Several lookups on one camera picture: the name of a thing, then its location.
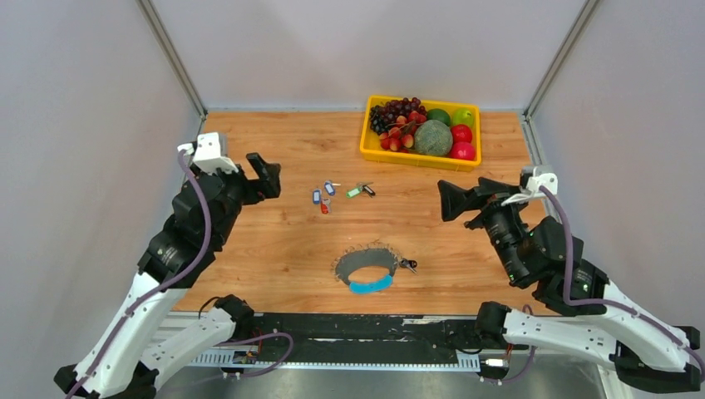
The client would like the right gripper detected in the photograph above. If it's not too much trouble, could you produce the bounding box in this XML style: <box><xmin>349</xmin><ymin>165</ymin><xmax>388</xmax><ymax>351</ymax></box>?
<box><xmin>435</xmin><ymin>179</ymin><xmax>528</xmax><ymax>284</ymax></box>

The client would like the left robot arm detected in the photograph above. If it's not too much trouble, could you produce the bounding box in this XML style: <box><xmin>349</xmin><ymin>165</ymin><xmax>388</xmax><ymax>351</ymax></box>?
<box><xmin>54</xmin><ymin>153</ymin><xmax>281</xmax><ymax>398</ymax></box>

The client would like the dark green lime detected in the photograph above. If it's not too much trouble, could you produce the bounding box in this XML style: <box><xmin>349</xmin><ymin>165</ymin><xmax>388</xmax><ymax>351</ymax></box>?
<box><xmin>426</xmin><ymin>108</ymin><xmax>451</xmax><ymax>126</ymax></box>

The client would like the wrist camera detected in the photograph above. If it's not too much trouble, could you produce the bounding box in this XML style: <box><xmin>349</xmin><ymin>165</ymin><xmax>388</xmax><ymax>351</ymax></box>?
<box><xmin>501</xmin><ymin>165</ymin><xmax>559</xmax><ymax>206</ymax></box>
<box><xmin>177</xmin><ymin>131</ymin><xmax>239</xmax><ymax>175</ymax></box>

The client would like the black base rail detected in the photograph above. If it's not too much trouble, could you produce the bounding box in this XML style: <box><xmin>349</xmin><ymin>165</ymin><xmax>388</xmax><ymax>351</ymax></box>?
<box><xmin>231</xmin><ymin>313</ymin><xmax>507</xmax><ymax>365</ymax></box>

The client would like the purple cable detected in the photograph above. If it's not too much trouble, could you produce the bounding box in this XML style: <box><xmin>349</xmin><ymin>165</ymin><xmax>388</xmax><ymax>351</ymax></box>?
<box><xmin>479</xmin><ymin>185</ymin><xmax>705</xmax><ymax>384</ymax></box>
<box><xmin>65</xmin><ymin>151</ymin><xmax>296</xmax><ymax>399</ymax></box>

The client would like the metal key organizer blue handle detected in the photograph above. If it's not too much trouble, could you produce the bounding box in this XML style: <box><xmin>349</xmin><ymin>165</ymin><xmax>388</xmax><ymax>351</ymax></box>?
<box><xmin>331</xmin><ymin>244</ymin><xmax>402</xmax><ymax>295</ymax></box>

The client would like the blue key tag left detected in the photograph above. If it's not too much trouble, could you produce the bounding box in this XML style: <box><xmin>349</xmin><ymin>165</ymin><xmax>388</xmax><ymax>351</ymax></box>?
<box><xmin>312</xmin><ymin>189</ymin><xmax>322</xmax><ymax>204</ymax></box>

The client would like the green key tag with key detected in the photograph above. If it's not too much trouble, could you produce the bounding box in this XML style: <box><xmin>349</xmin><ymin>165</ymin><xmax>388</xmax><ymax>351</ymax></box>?
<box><xmin>346</xmin><ymin>185</ymin><xmax>363</xmax><ymax>198</ymax></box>

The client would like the yellow plastic bin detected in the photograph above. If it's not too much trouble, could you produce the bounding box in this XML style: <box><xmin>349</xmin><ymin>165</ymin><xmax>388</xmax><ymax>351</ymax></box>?
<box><xmin>359</xmin><ymin>95</ymin><xmax>481</xmax><ymax>171</ymax></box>

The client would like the red apple upper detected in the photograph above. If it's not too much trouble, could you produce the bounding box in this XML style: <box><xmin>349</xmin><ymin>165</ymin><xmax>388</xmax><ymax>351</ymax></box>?
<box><xmin>451</xmin><ymin>124</ymin><xmax>473</xmax><ymax>143</ymax></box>

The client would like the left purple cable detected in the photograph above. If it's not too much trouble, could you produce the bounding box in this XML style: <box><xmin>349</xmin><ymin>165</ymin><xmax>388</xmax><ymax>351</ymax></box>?
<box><xmin>65</xmin><ymin>151</ymin><xmax>296</xmax><ymax>399</ymax></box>

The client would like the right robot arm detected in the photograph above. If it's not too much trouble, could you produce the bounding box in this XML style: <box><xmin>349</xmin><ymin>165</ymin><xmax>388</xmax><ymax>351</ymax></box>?
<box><xmin>437</xmin><ymin>170</ymin><xmax>704</xmax><ymax>394</ymax></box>

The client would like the green apple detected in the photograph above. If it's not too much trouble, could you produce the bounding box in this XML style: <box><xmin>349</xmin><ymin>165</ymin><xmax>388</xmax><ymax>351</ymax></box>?
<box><xmin>451</xmin><ymin>108</ymin><xmax>476</xmax><ymax>127</ymax></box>

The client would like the red apple lower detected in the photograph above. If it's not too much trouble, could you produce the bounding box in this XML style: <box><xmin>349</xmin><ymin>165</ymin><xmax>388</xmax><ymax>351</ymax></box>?
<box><xmin>448</xmin><ymin>141</ymin><xmax>476</xmax><ymax>161</ymax></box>

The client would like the cantaloupe melon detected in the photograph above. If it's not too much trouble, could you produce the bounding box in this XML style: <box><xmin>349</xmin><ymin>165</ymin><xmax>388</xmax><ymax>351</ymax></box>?
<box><xmin>414</xmin><ymin>120</ymin><xmax>453</xmax><ymax>156</ymax></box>

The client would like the dark grape bunch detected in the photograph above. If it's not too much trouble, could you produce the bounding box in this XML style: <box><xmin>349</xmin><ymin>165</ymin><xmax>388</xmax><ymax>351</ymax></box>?
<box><xmin>367</xmin><ymin>97</ymin><xmax>427</xmax><ymax>135</ymax></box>

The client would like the cherry cluster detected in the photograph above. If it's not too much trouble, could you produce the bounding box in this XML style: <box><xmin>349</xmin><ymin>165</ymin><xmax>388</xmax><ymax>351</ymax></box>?
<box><xmin>372</xmin><ymin>111</ymin><xmax>427</xmax><ymax>153</ymax></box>

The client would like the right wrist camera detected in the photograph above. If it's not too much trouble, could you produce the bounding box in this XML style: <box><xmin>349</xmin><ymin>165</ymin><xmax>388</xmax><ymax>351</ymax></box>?
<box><xmin>501</xmin><ymin>165</ymin><xmax>559</xmax><ymax>206</ymax></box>

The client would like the red apple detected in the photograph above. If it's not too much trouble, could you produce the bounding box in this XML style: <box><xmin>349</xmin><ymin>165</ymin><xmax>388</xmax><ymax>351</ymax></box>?
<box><xmin>448</xmin><ymin>141</ymin><xmax>476</xmax><ymax>161</ymax></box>
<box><xmin>451</xmin><ymin>124</ymin><xmax>473</xmax><ymax>143</ymax></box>

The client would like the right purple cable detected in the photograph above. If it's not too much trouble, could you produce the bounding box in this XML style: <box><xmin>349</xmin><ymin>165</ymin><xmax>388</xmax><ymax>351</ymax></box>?
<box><xmin>479</xmin><ymin>185</ymin><xmax>705</xmax><ymax>384</ymax></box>

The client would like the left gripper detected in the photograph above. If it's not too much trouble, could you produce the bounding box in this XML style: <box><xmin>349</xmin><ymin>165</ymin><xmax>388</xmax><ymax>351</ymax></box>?
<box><xmin>192</xmin><ymin>150</ymin><xmax>282</xmax><ymax>245</ymax></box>

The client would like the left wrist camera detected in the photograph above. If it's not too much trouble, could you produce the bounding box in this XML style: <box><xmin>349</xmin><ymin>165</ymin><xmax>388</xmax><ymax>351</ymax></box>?
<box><xmin>177</xmin><ymin>131</ymin><xmax>239</xmax><ymax>175</ymax></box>

